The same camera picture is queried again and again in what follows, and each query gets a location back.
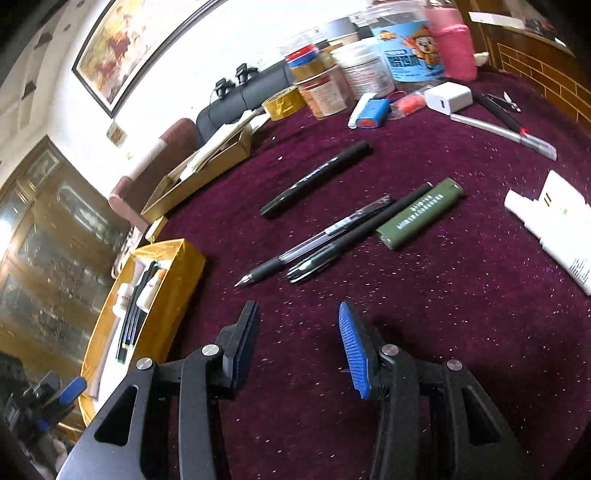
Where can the maroon chair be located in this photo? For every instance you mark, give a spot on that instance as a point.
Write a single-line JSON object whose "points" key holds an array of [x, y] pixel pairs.
{"points": [[180, 134]]}

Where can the white plastic jar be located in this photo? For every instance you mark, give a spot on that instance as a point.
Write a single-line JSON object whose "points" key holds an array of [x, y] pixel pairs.
{"points": [[364, 69]]}

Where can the clear jar orange label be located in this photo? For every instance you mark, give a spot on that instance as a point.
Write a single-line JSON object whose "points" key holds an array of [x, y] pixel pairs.
{"points": [[323, 97]]}

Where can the gold wall plate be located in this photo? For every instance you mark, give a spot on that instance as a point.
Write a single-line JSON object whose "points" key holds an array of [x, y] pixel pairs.
{"points": [[116, 136]]}

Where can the white tube red label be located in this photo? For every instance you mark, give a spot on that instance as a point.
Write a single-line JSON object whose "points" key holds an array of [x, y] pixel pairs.
{"points": [[554, 244]]}

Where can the dark wooden glass cabinet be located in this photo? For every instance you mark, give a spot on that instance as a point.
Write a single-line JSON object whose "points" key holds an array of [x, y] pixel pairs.
{"points": [[46, 258]]}

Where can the blue and red sharpener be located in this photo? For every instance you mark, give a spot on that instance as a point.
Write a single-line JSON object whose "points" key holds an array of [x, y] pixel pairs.
{"points": [[374, 113]]}

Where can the small plastic bag red pieces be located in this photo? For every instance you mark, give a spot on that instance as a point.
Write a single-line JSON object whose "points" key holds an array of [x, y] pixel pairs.
{"points": [[408, 104]]}

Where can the black clip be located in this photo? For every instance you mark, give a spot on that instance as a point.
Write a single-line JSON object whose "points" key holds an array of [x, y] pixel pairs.
{"points": [[244, 74], [224, 87]]}

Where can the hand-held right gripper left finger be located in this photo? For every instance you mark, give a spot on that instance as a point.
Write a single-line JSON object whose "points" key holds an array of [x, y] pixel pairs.
{"points": [[242, 341]]}

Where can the white charger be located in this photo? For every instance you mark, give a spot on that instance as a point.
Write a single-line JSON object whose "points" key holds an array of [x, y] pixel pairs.
{"points": [[450, 97]]}

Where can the maroon velvet tablecloth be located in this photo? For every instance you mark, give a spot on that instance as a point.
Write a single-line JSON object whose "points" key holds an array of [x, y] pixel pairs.
{"points": [[415, 300]]}

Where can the green rectangular lighter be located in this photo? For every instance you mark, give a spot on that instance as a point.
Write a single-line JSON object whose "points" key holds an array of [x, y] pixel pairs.
{"points": [[420, 212]]}

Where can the slim black pen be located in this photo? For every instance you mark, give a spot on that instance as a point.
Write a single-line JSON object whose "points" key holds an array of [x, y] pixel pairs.
{"points": [[360, 230]]}

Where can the clear gel pen black grip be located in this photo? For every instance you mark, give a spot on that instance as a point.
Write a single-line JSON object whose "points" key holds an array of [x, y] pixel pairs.
{"points": [[295, 251]]}

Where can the white flat box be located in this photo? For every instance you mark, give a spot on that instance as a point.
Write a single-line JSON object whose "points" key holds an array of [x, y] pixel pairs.
{"points": [[558, 187]]}

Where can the white pen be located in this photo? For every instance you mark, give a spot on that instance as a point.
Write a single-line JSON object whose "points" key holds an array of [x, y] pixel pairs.
{"points": [[489, 127]]}

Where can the framed painting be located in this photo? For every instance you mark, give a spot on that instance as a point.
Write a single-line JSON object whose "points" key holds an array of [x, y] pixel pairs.
{"points": [[129, 41]]}

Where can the clear jar blue cartoon label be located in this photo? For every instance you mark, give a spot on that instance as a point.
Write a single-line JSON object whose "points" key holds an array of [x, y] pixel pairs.
{"points": [[406, 50]]}

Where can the yellow taped box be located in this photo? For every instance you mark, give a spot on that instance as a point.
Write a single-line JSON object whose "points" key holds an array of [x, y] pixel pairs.
{"points": [[180, 286]]}

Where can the stack of coloured tape rolls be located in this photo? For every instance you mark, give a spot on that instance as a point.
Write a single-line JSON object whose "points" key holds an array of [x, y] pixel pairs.
{"points": [[302, 60]]}

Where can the yellow tape roll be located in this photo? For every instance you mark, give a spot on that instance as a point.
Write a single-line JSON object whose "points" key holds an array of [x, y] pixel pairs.
{"points": [[272, 108]]}

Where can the brown cardboard box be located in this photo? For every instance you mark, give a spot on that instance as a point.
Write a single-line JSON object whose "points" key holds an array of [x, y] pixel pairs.
{"points": [[221, 159]]}

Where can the black sofa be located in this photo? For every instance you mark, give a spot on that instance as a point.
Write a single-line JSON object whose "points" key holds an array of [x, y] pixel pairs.
{"points": [[258, 87]]}

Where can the plain black marker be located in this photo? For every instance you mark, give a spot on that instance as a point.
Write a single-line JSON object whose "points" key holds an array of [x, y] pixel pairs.
{"points": [[314, 180]]}

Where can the black pliers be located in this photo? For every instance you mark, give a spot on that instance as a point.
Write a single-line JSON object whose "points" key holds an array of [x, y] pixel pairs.
{"points": [[498, 113]]}

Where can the white bottle red label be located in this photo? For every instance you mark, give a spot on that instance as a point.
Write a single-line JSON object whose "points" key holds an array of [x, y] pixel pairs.
{"points": [[123, 297]]}

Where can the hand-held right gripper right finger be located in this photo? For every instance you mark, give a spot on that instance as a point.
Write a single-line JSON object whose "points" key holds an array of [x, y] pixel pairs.
{"points": [[355, 350]]}

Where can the stack of papers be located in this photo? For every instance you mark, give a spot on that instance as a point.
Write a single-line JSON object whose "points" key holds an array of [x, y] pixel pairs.
{"points": [[217, 138]]}

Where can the small white tube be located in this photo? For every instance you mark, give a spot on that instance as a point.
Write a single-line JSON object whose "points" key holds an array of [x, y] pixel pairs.
{"points": [[360, 113]]}

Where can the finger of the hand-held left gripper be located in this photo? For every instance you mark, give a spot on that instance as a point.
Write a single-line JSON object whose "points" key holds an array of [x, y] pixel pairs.
{"points": [[74, 388]]}

